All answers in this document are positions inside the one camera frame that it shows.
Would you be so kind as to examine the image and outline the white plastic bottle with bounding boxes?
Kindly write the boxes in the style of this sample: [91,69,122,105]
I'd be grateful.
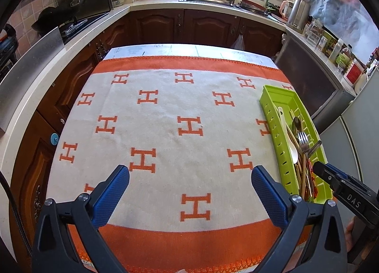
[327,39,344,63]

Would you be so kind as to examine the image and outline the stainless steel sink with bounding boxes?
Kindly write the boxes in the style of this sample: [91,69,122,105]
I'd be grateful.
[179,0,237,5]

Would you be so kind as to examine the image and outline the green tin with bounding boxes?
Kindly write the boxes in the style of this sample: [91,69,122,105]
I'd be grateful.
[321,31,335,54]

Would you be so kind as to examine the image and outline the slender steel utensil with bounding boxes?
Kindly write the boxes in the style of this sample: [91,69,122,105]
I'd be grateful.
[305,140,323,158]

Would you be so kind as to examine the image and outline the green plastic utensil tray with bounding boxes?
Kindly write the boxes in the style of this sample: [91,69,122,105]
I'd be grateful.
[260,85,333,205]

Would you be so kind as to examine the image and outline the clear glass jug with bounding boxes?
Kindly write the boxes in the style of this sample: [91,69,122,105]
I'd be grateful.
[305,19,325,41]

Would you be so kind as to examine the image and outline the dark wooden base cabinets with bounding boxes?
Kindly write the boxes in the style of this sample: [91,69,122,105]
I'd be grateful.
[9,9,286,262]

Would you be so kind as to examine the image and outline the black wok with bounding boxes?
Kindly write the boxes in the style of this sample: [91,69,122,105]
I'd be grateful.
[31,6,79,32]

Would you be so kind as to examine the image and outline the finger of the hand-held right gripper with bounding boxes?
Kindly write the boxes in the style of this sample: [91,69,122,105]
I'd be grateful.
[312,161,341,195]
[326,164,351,179]

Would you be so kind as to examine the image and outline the black cable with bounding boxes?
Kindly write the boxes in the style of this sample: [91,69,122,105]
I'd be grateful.
[0,169,33,259]

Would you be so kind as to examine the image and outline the dark metal fork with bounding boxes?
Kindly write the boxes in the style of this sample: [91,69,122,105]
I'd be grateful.
[295,131,310,155]

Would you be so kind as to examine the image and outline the red frying pan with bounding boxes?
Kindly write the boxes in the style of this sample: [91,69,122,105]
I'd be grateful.
[239,0,267,13]

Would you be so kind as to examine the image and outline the grey metal cabinet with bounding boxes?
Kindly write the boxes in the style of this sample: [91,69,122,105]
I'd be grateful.
[274,30,357,131]

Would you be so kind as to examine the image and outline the white refrigerator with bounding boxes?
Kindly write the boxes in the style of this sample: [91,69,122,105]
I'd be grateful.
[318,62,379,190]

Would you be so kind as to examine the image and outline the large stainless steel spoon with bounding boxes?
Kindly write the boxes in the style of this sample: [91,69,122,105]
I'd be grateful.
[292,116,302,143]

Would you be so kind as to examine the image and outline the black gas stove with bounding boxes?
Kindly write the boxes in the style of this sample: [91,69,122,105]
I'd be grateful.
[59,12,110,44]

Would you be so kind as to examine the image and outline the dark brown wooden chopstick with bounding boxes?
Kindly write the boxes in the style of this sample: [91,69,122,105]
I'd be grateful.
[287,110,307,193]

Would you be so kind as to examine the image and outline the stainless steel electric kettle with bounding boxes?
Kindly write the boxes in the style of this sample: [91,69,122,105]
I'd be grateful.
[287,0,311,32]

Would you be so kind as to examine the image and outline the pink and white jug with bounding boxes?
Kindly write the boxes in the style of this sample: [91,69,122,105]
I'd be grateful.
[280,0,293,20]

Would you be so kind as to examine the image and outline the orange and cream patterned blanket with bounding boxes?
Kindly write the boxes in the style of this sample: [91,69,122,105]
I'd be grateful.
[46,56,314,273]

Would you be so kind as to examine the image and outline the person's right hand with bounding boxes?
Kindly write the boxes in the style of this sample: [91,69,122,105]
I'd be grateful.
[346,218,356,251]

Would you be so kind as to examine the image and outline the white bag red label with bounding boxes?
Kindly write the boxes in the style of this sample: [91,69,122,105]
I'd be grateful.
[343,61,365,87]

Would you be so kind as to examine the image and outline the white ceramic soup spoon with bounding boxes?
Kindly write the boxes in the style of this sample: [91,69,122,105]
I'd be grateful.
[277,106,298,164]

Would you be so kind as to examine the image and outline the white plastic bag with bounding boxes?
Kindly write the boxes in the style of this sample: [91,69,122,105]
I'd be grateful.
[230,33,246,51]

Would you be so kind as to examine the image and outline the cream chopstick red orange bands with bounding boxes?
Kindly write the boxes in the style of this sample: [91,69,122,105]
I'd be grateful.
[306,157,319,199]

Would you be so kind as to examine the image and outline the white kitchen countertop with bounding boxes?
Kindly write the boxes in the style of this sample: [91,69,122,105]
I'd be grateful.
[0,0,368,173]

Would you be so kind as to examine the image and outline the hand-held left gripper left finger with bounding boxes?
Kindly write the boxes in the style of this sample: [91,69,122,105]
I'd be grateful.
[31,165,131,273]

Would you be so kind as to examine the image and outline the stainless steel side panel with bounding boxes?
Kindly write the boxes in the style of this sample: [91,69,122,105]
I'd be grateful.
[0,26,66,133]

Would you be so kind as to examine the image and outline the clear bottle green label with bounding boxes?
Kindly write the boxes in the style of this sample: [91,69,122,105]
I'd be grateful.
[336,46,354,73]

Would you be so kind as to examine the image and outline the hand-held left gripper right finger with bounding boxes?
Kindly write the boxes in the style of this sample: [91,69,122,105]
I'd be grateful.
[251,165,348,273]

